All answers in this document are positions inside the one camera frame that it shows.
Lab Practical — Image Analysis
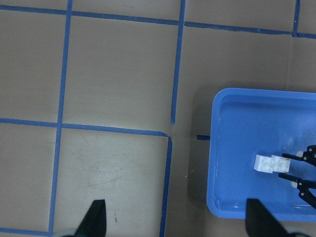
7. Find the white block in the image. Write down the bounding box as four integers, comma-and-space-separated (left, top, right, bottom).
272, 155, 291, 173
254, 155, 275, 173

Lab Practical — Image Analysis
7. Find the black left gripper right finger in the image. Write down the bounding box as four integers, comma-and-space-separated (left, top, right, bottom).
245, 198, 294, 237

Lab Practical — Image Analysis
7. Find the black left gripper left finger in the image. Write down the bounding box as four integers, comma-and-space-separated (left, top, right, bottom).
74, 199, 107, 237

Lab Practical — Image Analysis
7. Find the blue plastic tray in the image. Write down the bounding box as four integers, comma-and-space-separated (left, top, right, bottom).
206, 88, 316, 222

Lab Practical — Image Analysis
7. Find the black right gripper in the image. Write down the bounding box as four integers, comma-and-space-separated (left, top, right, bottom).
278, 145, 316, 205

